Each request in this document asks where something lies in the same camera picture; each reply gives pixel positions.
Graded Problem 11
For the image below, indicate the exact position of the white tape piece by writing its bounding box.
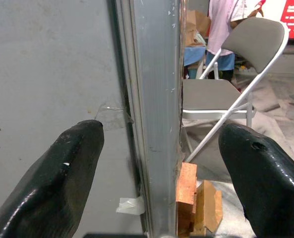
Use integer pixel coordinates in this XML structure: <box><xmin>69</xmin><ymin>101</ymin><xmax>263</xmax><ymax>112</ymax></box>
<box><xmin>116</xmin><ymin>196</ymin><xmax>146</xmax><ymax>216</ymax></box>

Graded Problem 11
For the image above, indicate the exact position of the person in pink shirt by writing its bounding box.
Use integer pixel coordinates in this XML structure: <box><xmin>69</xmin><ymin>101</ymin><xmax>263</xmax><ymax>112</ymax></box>
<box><xmin>205</xmin><ymin>0</ymin><xmax>265</xmax><ymax>80</ymax></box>

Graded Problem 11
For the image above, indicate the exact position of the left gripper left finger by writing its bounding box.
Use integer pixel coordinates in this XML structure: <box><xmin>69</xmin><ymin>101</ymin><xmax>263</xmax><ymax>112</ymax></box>
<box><xmin>0</xmin><ymin>119</ymin><xmax>105</xmax><ymax>238</ymax></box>

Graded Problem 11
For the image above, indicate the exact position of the fridge door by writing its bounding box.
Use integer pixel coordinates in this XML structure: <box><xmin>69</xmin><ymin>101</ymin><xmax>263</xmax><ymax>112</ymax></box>
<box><xmin>126</xmin><ymin>0</ymin><xmax>186</xmax><ymax>238</ymax></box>

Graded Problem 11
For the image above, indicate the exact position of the orange brick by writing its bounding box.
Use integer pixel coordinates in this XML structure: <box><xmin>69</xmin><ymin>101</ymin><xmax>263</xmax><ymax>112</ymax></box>
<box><xmin>176</xmin><ymin>162</ymin><xmax>198</xmax><ymax>206</ymax></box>

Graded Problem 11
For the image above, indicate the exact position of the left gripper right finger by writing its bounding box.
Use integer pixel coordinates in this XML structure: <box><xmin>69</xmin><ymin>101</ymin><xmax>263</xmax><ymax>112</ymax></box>
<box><xmin>218</xmin><ymin>123</ymin><xmax>294</xmax><ymax>238</ymax></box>

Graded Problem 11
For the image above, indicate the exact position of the clear tape piece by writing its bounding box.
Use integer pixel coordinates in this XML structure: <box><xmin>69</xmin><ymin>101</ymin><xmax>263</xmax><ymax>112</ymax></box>
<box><xmin>94</xmin><ymin>103</ymin><xmax>135</xmax><ymax>131</ymax></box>

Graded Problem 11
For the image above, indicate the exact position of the grey white folding chair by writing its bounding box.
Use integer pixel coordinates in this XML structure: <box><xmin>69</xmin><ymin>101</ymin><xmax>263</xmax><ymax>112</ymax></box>
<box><xmin>181</xmin><ymin>16</ymin><xmax>290</xmax><ymax>164</ymax></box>

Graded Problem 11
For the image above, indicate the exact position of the light wooden block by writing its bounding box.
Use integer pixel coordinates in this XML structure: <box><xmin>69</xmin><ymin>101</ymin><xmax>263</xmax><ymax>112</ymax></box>
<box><xmin>190</xmin><ymin>179</ymin><xmax>223</xmax><ymax>237</ymax></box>

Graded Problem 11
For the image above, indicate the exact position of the grey fridge body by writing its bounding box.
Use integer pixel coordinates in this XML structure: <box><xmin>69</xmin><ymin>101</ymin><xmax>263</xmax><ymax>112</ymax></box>
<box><xmin>0</xmin><ymin>0</ymin><xmax>147</xmax><ymax>238</ymax></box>

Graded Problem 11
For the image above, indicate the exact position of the brown paper bag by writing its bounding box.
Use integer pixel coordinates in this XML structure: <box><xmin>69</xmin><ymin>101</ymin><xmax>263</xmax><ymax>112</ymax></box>
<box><xmin>185</xmin><ymin>9</ymin><xmax>212</xmax><ymax>47</ymax></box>

